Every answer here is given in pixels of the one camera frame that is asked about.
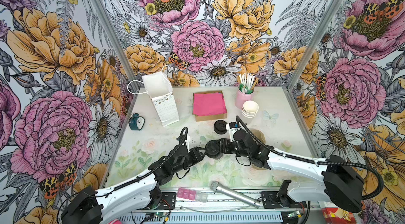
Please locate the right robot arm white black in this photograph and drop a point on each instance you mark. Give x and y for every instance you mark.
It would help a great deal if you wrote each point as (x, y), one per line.
(330, 180)

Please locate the pink napkin stack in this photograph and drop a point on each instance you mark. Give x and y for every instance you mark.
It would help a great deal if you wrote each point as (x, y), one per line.
(208, 104)

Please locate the pink straw holder cup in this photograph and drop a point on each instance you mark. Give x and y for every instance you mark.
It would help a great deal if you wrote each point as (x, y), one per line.
(241, 98)

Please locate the brown pulp cup carrier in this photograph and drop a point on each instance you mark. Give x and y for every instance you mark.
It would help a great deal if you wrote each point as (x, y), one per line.
(258, 136)

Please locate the teal alarm clock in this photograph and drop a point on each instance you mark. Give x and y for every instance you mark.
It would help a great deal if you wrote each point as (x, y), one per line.
(136, 122)

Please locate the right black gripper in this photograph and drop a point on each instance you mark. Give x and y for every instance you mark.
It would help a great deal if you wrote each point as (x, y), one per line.
(225, 144)

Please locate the pink plastic clip box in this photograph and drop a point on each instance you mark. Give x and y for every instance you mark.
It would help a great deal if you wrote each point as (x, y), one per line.
(192, 195)

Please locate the stack of white paper cups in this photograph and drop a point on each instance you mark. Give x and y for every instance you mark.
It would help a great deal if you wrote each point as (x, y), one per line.
(249, 111)

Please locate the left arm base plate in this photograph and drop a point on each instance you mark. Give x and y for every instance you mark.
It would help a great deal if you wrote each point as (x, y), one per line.
(162, 201)

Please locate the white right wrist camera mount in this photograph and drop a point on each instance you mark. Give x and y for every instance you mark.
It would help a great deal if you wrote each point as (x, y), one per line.
(232, 128)

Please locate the white paper gift bag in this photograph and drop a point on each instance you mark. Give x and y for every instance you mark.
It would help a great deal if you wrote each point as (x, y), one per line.
(160, 91)

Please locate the black plastic cup lid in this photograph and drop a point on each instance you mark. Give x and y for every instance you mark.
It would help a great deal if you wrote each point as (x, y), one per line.
(212, 150)

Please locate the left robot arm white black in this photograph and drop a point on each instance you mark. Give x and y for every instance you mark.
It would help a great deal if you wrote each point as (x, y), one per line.
(102, 206)

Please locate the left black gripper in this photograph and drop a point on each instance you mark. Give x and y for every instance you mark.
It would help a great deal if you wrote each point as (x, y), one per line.
(195, 154)

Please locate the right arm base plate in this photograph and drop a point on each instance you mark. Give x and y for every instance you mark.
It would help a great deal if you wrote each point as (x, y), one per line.
(271, 200)

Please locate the brown cardboard napkin tray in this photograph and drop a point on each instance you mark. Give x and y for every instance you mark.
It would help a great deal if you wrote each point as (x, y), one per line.
(213, 117)

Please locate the silver microphone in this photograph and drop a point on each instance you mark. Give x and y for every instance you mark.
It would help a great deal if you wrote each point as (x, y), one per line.
(219, 188)

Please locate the bandage box red white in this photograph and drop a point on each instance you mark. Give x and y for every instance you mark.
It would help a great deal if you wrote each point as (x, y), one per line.
(335, 215)

